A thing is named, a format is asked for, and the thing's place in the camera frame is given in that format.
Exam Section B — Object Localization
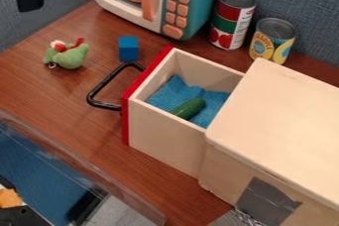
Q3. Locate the blue cloth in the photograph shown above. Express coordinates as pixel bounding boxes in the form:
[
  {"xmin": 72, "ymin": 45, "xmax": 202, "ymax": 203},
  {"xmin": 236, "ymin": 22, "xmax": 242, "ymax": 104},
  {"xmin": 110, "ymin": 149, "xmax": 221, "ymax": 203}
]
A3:
[{"xmin": 144, "ymin": 73, "xmax": 232, "ymax": 130}]

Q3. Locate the red and white can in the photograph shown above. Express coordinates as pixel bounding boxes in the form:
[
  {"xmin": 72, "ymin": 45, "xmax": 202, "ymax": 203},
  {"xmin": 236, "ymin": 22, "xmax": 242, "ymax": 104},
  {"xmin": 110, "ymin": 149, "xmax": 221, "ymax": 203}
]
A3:
[{"xmin": 207, "ymin": 0, "xmax": 258, "ymax": 52}]

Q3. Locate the blue block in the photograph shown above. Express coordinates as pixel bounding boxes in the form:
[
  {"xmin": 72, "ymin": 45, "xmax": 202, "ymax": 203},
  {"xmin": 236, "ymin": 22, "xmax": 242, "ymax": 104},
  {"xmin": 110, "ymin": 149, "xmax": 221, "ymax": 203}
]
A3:
[{"xmin": 116, "ymin": 35, "xmax": 141, "ymax": 62}]

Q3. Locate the cabinet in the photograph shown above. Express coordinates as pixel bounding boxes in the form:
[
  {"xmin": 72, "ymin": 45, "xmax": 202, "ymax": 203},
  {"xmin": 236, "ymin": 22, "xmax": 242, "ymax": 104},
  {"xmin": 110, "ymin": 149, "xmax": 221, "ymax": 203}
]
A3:
[{"xmin": 197, "ymin": 56, "xmax": 339, "ymax": 226}]

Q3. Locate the green plush toy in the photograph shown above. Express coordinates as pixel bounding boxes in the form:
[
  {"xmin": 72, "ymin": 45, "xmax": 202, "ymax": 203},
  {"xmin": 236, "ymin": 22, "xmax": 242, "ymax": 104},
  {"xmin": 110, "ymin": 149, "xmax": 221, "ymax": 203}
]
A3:
[{"xmin": 41, "ymin": 37, "xmax": 92, "ymax": 70}]

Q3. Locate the green toy cucumber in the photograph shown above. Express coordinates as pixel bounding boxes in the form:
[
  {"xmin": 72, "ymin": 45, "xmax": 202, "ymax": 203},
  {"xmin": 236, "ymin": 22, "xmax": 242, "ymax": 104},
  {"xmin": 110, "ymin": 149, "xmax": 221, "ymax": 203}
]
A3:
[{"xmin": 168, "ymin": 97, "xmax": 208, "ymax": 121}]

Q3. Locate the yellow can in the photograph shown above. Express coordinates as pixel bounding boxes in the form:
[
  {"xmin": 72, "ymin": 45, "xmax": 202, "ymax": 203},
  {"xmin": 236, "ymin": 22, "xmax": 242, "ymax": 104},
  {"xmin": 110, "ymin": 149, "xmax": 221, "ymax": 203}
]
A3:
[{"xmin": 247, "ymin": 17, "xmax": 298, "ymax": 65}]

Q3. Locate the drawer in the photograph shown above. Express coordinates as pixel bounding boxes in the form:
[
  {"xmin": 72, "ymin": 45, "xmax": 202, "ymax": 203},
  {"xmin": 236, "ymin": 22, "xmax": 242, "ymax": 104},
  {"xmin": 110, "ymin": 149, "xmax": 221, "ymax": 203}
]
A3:
[{"xmin": 85, "ymin": 45, "xmax": 246, "ymax": 179}]

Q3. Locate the toy microwave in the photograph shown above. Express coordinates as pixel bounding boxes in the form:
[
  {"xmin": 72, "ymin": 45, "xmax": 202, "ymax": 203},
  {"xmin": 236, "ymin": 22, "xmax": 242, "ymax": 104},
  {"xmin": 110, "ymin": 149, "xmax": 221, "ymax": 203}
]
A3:
[{"xmin": 85, "ymin": 0, "xmax": 226, "ymax": 42}]

